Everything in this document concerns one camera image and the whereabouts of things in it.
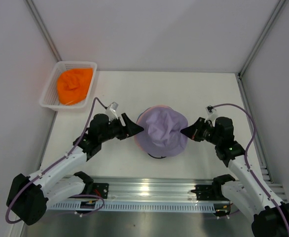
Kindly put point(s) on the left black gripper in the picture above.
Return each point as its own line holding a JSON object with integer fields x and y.
{"x": 130, "y": 129}

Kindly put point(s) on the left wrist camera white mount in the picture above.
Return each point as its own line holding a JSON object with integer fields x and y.
{"x": 111, "y": 111}

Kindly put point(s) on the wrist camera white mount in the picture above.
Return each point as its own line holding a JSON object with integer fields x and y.
{"x": 111, "y": 111}
{"x": 212, "y": 113}

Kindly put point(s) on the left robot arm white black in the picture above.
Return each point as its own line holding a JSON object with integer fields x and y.
{"x": 30, "y": 196}

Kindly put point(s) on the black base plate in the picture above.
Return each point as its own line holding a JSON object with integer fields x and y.
{"x": 207, "y": 193}
{"x": 98, "y": 189}

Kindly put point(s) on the pink bucket hat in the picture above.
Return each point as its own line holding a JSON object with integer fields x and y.
{"x": 148, "y": 109}

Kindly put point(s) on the red hat in basket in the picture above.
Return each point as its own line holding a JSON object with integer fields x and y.
{"x": 73, "y": 85}

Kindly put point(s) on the aluminium corner post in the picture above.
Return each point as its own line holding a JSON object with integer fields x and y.
{"x": 35, "y": 14}
{"x": 267, "y": 28}

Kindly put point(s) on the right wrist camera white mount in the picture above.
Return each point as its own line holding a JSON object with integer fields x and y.
{"x": 212, "y": 113}

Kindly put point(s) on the purple bucket hat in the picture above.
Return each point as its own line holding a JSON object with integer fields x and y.
{"x": 162, "y": 132}

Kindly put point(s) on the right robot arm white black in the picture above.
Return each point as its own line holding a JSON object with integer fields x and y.
{"x": 267, "y": 212}

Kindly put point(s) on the black wire hat stand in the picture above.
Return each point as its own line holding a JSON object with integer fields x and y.
{"x": 155, "y": 157}

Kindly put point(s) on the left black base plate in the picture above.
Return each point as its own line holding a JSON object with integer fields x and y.
{"x": 98, "y": 189}

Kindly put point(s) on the white slotted cable duct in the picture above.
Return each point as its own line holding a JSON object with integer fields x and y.
{"x": 79, "y": 205}

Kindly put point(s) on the right aluminium corner post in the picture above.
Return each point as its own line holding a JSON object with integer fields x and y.
{"x": 267, "y": 28}

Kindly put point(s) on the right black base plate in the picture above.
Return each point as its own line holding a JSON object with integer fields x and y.
{"x": 207, "y": 193}

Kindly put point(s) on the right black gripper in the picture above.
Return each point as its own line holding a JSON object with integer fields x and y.
{"x": 193, "y": 131}

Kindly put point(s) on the aluminium rail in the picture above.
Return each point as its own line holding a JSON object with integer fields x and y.
{"x": 150, "y": 189}

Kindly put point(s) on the white plastic basket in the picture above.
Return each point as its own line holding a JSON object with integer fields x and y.
{"x": 49, "y": 97}

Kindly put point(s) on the left aluminium corner post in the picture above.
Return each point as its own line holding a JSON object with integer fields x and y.
{"x": 35, "y": 14}

